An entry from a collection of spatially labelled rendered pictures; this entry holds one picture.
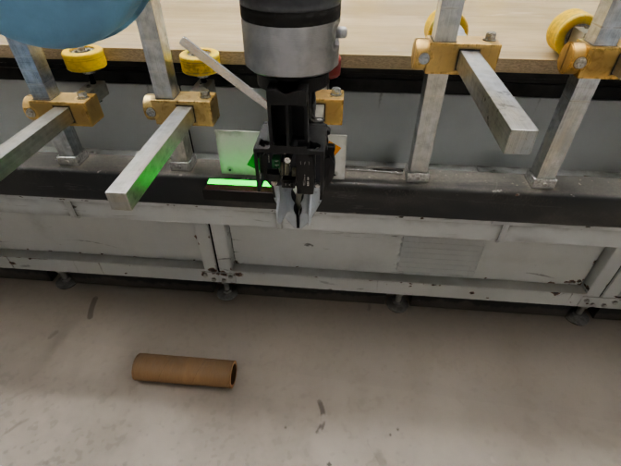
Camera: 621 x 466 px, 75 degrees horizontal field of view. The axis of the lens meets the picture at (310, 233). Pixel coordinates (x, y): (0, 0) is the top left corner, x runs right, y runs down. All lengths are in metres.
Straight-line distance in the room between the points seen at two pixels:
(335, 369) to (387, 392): 0.17
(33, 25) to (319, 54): 0.22
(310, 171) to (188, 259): 1.09
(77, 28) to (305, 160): 0.24
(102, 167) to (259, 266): 0.64
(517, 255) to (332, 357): 0.67
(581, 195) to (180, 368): 1.11
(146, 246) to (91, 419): 0.54
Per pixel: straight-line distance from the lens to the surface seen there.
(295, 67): 0.38
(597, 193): 0.98
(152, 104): 0.86
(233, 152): 0.85
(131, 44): 1.05
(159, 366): 1.34
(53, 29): 0.25
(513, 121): 0.52
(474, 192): 0.88
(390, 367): 1.38
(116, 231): 1.50
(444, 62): 0.76
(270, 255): 1.37
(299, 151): 0.40
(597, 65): 0.85
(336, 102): 0.77
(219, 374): 1.28
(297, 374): 1.34
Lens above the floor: 1.16
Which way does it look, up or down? 40 degrees down
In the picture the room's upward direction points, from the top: straight up
